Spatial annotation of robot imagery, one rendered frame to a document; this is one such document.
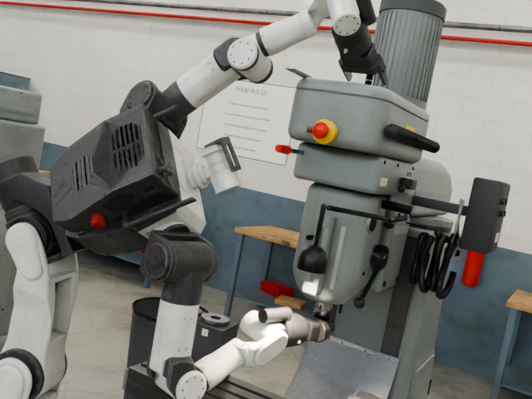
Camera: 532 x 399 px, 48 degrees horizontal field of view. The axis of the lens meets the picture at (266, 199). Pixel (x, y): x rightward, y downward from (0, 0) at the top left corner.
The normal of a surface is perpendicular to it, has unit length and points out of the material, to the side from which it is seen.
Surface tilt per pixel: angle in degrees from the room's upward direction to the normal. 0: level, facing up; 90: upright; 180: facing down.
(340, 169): 90
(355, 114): 90
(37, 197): 90
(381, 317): 90
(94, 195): 75
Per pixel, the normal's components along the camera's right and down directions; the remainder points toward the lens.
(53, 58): -0.47, -0.01
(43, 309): -0.31, 0.44
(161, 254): -0.66, -0.09
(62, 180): -0.56, -0.31
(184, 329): 0.62, 0.12
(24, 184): -0.18, 0.05
